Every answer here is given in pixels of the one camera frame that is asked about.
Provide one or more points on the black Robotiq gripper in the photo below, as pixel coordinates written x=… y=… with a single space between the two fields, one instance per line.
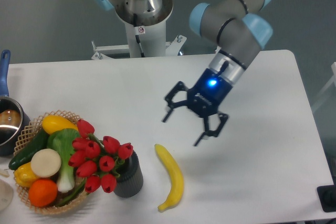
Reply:
x=210 y=94

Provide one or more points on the red tulip bouquet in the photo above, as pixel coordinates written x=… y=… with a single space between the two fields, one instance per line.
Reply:
x=99 y=162

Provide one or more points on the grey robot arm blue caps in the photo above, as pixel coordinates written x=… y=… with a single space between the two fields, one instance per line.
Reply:
x=233 y=25

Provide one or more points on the dark grey ribbed vase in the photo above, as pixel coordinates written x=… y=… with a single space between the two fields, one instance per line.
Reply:
x=130 y=181

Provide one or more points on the yellow banana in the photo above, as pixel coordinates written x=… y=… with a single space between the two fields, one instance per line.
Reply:
x=176 y=177

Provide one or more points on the green bok choy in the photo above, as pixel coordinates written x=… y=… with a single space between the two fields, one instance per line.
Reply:
x=61 y=142

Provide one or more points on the green bean pod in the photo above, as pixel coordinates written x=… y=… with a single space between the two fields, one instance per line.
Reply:
x=73 y=195

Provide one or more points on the yellow squash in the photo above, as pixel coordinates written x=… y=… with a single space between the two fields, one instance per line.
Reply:
x=54 y=123

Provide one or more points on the black device at edge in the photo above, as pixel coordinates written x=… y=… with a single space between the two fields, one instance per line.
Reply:
x=327 y=197

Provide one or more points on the green cucumber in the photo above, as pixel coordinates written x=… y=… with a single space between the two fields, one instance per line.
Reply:
x=39 y=142

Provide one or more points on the white round radish slice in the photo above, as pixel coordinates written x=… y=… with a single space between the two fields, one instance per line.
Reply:
x=45 y=163

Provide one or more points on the woven wicker basket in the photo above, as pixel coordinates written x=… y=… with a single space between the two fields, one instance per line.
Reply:
x=26 y=136

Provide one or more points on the orange fruit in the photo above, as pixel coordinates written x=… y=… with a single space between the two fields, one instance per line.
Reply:
x=42 y=192

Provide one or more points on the yellow bell pepper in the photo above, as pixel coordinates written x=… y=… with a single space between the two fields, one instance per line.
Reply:
x=24 y=175

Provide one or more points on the small white garlic piece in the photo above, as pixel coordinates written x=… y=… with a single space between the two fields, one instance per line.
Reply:
x=4 y=173

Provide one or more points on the white metal base frame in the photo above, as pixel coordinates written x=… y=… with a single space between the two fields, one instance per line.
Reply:
x=173 y=48

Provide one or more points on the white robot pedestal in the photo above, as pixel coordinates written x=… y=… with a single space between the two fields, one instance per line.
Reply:
x=145 y=25

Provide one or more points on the blue handled saucepan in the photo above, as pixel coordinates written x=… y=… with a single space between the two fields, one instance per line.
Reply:
x=13 y=117

